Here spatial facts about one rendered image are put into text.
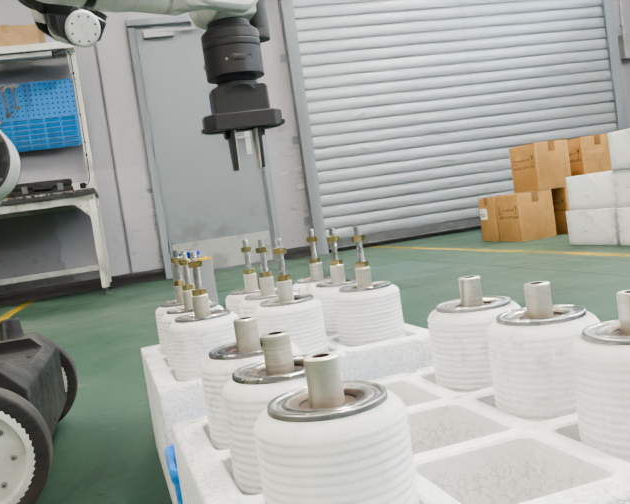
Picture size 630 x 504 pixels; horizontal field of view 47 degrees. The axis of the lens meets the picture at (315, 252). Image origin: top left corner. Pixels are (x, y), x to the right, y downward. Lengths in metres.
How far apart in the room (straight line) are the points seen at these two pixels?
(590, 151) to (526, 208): 0.59
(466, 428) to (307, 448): 0.28
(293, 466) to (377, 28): 6.30
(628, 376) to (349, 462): 0.21
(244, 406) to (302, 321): 0.45
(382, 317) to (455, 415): 0.35
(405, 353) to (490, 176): 5.89
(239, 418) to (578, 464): 0.24
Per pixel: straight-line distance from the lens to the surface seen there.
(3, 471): 1.13
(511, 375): 0.64
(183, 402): 0.93
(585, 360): 0.54
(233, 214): 6.17
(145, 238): 6.12
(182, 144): 6.17
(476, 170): 6.80
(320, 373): 0.45
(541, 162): 4.79
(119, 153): 6.15
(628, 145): 3.66
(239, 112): 1.11
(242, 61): 1.11
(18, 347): 1.49
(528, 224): 4.72
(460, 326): 0.72
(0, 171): 1.30
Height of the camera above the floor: 0.37
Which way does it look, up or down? 3 degrees down
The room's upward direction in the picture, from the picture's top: 8 degrees counter-clockwise
